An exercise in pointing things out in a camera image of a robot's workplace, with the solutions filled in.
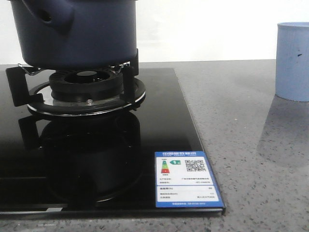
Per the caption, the dark blue cooking pot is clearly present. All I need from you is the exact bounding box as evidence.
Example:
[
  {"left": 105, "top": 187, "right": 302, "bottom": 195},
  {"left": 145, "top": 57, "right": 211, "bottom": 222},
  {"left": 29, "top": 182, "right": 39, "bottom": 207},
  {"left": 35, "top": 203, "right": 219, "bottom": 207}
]
[{"left": 11, "top": 0, "right": 137, "bottom": 70}]

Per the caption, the light blue plastic cup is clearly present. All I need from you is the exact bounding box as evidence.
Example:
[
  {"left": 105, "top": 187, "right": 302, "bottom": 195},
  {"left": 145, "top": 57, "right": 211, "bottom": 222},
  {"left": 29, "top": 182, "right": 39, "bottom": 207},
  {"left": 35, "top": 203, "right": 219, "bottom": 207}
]
[{"left": 275, "top": 22, "right": 309, "bottom": 102}]

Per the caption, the blue energy efficiency label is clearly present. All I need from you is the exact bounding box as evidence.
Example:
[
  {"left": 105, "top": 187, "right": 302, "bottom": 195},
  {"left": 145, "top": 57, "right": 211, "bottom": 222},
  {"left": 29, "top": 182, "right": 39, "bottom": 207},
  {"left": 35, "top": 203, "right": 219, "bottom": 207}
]
[{"left": 154, "top": 151, "right": 225, "bottom": 209}]

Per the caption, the black pot support grate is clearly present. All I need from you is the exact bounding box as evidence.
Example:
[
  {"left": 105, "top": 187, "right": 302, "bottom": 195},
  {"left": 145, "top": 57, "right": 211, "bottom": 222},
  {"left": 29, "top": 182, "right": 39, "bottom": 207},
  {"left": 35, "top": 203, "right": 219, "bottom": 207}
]
[{"left": 5, "top": 55, "right": 146, "bottom": 117}]

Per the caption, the black gas burner head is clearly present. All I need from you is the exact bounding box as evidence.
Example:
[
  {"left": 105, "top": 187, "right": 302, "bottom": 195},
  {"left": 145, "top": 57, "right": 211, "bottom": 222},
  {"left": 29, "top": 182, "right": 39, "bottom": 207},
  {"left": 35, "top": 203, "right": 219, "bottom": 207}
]
[{"left": 49, "top": 69, "right": 123, "bottom": 102}]

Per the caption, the black glass gas stove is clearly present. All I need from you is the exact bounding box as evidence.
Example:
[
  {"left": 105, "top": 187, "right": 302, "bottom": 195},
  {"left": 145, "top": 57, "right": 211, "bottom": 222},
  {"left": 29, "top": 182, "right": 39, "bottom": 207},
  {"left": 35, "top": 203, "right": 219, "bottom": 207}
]
[{"left": 0, "top": 68, "right": 226, "bottom": 219}]

